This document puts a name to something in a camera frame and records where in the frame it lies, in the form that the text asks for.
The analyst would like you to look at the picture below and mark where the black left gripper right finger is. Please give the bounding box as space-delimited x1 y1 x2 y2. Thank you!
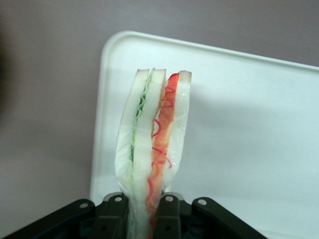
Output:
152 192 187 239

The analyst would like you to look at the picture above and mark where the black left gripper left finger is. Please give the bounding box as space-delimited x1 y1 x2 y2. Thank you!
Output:
96 193 131 239

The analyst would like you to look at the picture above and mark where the triangle sandwich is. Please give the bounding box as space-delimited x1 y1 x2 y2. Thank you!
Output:
114 67 193 239

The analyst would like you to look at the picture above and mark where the beige plastic tray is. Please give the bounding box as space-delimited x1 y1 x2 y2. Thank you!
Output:
89 30 319 239

